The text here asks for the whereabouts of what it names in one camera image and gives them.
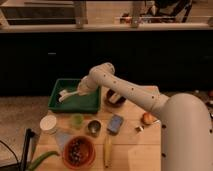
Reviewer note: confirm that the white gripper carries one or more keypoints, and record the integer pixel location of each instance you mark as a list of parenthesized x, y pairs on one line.
[(86, 86)]

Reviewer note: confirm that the white dish brush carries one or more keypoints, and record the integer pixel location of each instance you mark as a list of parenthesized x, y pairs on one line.
[(64, 94)]

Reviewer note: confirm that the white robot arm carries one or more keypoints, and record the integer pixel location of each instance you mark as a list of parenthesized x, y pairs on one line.
[(186, 127)]

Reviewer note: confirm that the green plastic tray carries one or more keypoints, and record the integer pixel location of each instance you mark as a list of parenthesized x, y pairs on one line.
[(75, 104)]

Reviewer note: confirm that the dark bowl with sponge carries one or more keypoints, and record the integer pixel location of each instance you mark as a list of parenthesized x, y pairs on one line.
[(114, 99)]

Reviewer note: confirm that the green plastic cup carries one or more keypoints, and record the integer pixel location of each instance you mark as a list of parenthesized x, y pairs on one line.
[(76, 121)]

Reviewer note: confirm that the small metal cup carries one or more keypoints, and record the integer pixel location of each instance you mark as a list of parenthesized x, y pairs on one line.
[(94, 128)]

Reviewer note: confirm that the blue sponge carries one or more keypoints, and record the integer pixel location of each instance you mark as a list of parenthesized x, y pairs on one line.
[(114, 124)]

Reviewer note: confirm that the yellow banana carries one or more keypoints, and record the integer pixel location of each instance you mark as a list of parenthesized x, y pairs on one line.
[(107, 150)]

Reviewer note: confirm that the orange bowl with beans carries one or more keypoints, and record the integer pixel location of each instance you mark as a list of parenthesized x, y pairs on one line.
[(78, 153)]

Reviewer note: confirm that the small black white object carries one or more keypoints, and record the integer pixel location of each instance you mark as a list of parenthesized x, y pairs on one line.
[(139, 128)]

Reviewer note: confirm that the red apple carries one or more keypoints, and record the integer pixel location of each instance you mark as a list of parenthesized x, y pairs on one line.
[(147, 119)]

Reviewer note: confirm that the black stand with cable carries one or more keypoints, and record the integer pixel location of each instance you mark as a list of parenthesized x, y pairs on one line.
[(22, 164)]

